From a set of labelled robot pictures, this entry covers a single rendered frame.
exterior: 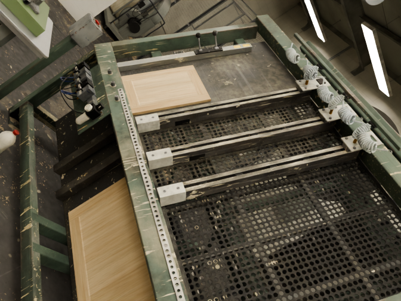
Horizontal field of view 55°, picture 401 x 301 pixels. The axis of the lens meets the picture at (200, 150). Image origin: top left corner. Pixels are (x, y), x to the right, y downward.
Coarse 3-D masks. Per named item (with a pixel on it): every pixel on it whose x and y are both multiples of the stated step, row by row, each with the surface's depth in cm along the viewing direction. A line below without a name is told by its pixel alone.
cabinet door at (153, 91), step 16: (128, 80) 246; (144, 80) 247; (160, 80) 247; (176, 80) 248; (192, 80) 248; (128, 96) 235; (144, 96) 236; (160, 96) 236; (176, 96) 237; (192, 96) 237; (208, 96) 237; (144, 112) 227
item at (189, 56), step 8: (224, 48) 271; (232, 48) 271; (240, 48) 272; (248, 48) 274; (160, 56) 262; (168, 56) 262; (176, 56) 262; (184, 56) 263; (192, 56) 264; (200, 56) 266; (208, 56) 268; (216, 56) 270; (120, 64) 254; (128, 64) 254; (136, 64) 255; (144, 64) 257; (152, 64) 259; (160, 64) 261
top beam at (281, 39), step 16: (256, 16) 292; (272, 32) 276; (272, 48) 278; (288, 64) 260; (304, 64) 250; (336, 96) 228; (336, 128) 223; (352, 128) 209; (368, 160) 201; (384, 160) 194; (384, 176) 192; (400, 176) 187; (400, 192) 183; (400, 208) 185
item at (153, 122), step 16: (304, 80) 237; (256, 96) 230; (272, 96) 231; (288, 96) 232; (304, 96) 237; (176, 112) 219; (192, 112) 218; (208, 112) 221; (224, 112) 225; (240, 112) 229; (144, 128) 214; (160, 128) 218
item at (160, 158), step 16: (320, 112) 216; (336, 112) 217; (352, 112) 217; (272, 128) 211; (288, 128) 212; (304, 128) 214; (320, 128) 218; (192, 144) 201; (208, 144) 204; (224, 144) 202; (240, 144) 206; (256, 144) 210; (160, 160) 195; (176, 160) 199; (192, 160) 203
